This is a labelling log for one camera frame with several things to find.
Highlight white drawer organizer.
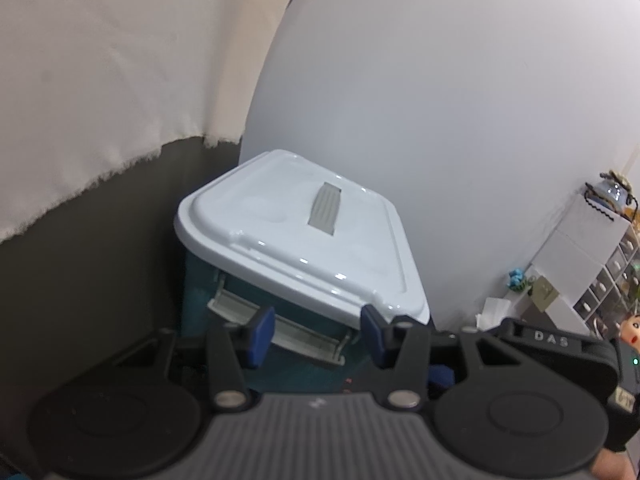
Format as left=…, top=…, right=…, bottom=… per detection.
left=530, top=192, right=640, bottom=341

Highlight small blue green toy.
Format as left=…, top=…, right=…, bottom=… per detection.
left=508, top=269, right=533, bottom=295

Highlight white plastic bin lid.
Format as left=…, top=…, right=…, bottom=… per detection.
left=173, top=149, right=431, bottom=331

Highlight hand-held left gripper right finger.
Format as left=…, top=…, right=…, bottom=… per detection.
left=361, top=304, right=531, bottom=408

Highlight cartoon boy doll red clothes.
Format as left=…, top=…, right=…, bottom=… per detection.
left=619, top=312, right=640, bottom=356

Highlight cream curtain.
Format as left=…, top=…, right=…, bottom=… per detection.
left=0, top=0, right=321, bottom=243

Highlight olive green tag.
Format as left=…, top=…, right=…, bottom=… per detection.
left=531, top=277, right=560, bottom=311

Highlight white crumpled bag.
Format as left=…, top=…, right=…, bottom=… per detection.
left=475, top=297, right=511, bottom=331

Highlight person's right forearm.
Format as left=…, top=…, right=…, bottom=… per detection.
left=592, top=447, right=633, bottom=480

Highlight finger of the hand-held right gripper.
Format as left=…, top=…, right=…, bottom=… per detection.
left=428, top=364, right=456, bottom=397

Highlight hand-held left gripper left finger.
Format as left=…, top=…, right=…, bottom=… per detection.
left=112, top=306, right=276, bottom=411

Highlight teal plastic storage bin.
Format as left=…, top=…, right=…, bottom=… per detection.
left=180, top=250, right=431, bottom=397

